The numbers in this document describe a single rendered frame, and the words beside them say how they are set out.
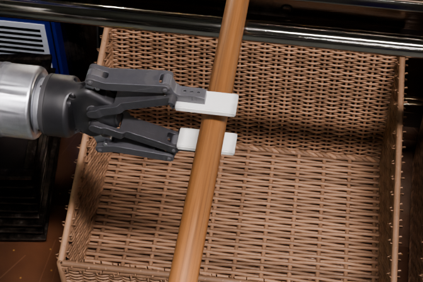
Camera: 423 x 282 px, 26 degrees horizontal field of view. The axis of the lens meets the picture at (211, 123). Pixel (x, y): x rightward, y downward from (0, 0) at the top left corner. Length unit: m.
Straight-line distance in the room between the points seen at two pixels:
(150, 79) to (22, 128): 0.17
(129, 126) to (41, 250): 0.66
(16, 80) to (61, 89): 0.05
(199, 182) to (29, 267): 0.75
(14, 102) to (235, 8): 0.31
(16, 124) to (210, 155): 0.23
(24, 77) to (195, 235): 0.28
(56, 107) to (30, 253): 0.69
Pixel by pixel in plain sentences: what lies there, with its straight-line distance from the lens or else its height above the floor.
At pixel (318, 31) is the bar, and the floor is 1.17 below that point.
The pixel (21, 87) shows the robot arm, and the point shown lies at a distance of 1.08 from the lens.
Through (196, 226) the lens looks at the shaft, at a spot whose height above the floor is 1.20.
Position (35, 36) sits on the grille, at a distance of 1.81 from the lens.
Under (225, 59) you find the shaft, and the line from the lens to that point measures 1.13.
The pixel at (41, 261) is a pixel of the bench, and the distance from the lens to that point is 1.71.
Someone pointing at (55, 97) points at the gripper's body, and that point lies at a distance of 1.08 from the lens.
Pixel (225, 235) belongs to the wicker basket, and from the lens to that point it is 1.70.
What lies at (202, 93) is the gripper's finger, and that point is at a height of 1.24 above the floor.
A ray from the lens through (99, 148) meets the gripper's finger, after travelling 1.14.
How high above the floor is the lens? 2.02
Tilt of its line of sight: 50 degrees down
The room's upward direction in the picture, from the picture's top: straight up
